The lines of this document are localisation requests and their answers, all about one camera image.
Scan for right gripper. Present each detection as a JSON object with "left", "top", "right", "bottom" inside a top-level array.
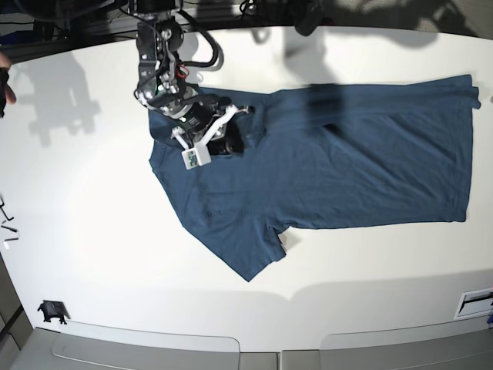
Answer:
[{"left": 169, "top": 94, "right": 254, "bottom": 155}]

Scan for blue T-shirt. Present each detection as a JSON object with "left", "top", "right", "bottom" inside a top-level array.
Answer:
[{"left": 149, "top": 75, "right": 481, "bottom": 280}]

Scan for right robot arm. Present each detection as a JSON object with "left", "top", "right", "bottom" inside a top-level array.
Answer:
[{"left": 129, "top": 1, "right": 244, "bottom": 156}]

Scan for allen keys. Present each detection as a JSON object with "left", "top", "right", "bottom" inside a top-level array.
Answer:
[{"left": 1, "top": 197, "right": 20, "bottom": 250}]

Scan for black table clamp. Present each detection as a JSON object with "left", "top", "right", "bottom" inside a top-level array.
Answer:
[{"left": 38, "top": 301, "right": 70, "bottom": 325}]

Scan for white label plate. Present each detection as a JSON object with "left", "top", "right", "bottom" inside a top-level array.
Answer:
[{"left": 454, "top": 288, "right": 492, "bottom": 320}]

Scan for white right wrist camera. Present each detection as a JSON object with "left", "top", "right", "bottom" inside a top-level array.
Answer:
[{"left": 181, "top": 145, "right": 212, "bottom": 170}]

